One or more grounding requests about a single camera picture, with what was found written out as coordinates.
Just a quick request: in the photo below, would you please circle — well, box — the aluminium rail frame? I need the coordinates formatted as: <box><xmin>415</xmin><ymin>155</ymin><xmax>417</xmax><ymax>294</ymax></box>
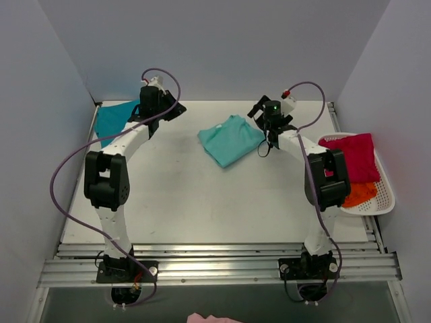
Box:
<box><xmin>39</xmin><ymin>101</ymin><xmax>401</xmax><ymax>287</ymax></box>

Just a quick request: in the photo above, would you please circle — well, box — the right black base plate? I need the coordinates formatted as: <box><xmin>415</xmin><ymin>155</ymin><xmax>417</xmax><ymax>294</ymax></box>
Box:
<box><xmin>277</xmin><ymin>258</ymin><xmax>339</xmax><ymax>281</ymax></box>

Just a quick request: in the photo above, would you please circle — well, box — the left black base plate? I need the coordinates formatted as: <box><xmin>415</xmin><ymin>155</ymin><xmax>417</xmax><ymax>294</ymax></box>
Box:
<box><xmin>96</xmin><ymin>259</ymin><xmax>159</xmax><ymax>284</ymax></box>

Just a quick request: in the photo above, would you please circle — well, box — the black thin cable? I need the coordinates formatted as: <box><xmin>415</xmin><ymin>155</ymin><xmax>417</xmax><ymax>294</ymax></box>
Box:
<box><xmin>257</xmin><ymin>129</ymin><xmax>274</xmax><ymax>158</ymax></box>

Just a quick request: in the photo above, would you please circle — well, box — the orange t-shirt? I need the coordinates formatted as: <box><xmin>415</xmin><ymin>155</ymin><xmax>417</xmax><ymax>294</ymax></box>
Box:
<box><xmin>342</xmin><ymin>182</ymin><xmax>378</xmax><ymax>208</ymax></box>

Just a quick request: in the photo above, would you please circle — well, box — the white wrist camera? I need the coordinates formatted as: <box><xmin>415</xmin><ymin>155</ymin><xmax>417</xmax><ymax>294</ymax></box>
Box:
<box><xmin>141</xmin><ymin>75</ymin><xmax>166</xmax><ymax>92</ymax></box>
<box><xmin>280</xmin><ymin>90</ymin><xmax>296</xmax><ymax>116</ymax></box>

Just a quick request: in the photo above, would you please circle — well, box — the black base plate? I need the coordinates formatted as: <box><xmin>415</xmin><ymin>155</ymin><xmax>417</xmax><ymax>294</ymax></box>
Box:
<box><xmin>96</xmin><ymin>259</ymin><xmax>159</xmax><ymax>284</ymax></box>
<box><xmin>277</xmin><ymin>258</ymin><xmax>339</xmax><ymax>281</ymax></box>

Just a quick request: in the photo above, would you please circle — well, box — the folded teal t-shirt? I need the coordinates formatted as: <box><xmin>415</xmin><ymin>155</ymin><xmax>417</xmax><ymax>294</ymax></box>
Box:
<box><xmin>94</xmin><ymin>100</ymin><xmax>139</xmax><ymax>138</ymax></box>

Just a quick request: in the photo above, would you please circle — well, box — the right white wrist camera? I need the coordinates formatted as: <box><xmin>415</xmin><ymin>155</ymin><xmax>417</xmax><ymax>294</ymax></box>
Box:
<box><xmin>280</xmin><ymin>90</ymin><xmax>296</xmax><ymax>116</ymax></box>

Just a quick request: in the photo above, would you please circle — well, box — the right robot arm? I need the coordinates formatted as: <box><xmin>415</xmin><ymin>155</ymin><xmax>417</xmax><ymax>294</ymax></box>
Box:
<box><xmin>247</xmin><ymin>95</ymin><xmax>351</xmax><ymax>278</ymax></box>

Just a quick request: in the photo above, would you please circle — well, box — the white perforated plastic basket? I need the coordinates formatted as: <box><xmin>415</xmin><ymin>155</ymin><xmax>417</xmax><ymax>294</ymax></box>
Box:
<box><xmin>319</xmin><ymin>133</ymin><xmax>395</xmax><ymax>216</ymax></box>

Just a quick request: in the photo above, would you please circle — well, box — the magenta t-shirt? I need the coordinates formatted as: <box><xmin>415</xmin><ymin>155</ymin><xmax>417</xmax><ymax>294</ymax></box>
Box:
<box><xmin>318</xmin><ymin>133</ymin><xmax>380</xmax><ymax>183</ymax></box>

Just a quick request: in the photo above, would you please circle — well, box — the pink cloth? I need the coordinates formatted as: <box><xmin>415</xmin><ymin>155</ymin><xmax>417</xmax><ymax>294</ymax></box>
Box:
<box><xmin>187</xmin><ymin>313</ymin><xmax>240</xmax><ymax>323</ymax></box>

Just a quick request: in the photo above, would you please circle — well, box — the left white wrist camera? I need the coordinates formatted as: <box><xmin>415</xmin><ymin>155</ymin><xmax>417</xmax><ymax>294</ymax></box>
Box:
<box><xmin>141</xmin><ymin>75</ymin><xmax>166</xmax><ymax>92</ymax></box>

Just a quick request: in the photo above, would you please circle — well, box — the purple cable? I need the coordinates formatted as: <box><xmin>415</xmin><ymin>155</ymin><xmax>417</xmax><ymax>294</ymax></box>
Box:
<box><xmin>281</xmin><ymin>81</ymin><xmax>343</xmax><ymax>303</ymax></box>
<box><xmin>49</xmin><ymin>68</ymin><xmax>183</xmax><ymax>308</ymax></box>

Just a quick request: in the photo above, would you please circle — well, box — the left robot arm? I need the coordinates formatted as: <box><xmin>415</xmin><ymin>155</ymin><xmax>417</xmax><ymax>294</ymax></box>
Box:
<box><xmin>84</xmin><ymin>84</ymin><xmax>187</xmax><ymax>282</ymax></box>

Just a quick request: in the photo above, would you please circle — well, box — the mint green t-shirt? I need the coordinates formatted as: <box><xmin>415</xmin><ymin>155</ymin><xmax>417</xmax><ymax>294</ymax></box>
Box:
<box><xmin>197</xmin><ymin>115</ymin><xmax>265</xmax><ymax>168</ymax></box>

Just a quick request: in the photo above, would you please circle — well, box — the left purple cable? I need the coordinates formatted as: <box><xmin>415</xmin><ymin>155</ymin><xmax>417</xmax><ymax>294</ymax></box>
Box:
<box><xmin>49</xmin><ymin>68</ymin><xmax>183</xmax><ymax>308</ymax></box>

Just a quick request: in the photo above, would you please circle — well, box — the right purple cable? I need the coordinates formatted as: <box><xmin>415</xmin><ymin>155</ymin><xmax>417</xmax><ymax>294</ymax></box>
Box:
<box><xmin>281</xmin><ymin>81</ymin><xmax>343</xmax><ymax>303</ymax></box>

